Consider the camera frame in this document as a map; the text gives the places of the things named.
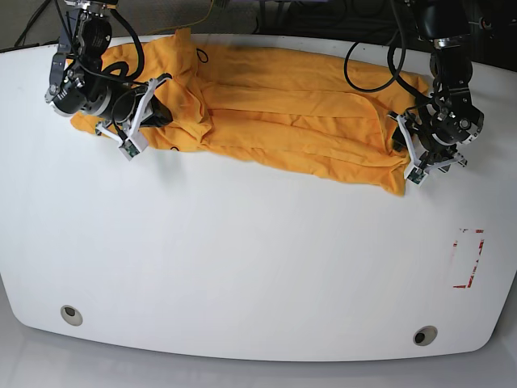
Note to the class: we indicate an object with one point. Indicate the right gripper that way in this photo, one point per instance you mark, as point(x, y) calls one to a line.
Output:
point(134, 108)

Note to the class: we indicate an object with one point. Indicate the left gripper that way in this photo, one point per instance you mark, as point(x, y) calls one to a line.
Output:
point(423, 149)

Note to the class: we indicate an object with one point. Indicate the orange t-shirt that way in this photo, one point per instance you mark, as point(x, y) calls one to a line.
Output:
point(295, 111)

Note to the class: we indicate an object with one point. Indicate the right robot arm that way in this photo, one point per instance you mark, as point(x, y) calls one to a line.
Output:
point(80, 82)

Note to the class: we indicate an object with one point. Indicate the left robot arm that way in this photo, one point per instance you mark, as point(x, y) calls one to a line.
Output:
point(438, 123)

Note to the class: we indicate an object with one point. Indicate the red tape rectangle marking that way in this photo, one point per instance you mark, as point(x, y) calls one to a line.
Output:
point(466, 253)

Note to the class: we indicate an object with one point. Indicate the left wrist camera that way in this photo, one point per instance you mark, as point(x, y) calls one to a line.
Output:
point(415, 175)

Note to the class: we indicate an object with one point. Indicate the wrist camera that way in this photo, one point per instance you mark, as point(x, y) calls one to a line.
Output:
point(415, 175)
point(131, 147)

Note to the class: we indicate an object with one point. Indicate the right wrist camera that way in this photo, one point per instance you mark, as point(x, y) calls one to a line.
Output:
point(131, 147)

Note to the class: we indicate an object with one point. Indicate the right table cable grommet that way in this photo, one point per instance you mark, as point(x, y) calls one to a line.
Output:
point(425, 336)

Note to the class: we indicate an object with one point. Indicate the table cable grommet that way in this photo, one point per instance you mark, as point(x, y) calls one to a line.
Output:
point(425, 336)
point(71, 316)

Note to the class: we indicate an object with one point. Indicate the left table cable grommet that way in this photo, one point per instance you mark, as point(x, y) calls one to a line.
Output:
point(71, 316)

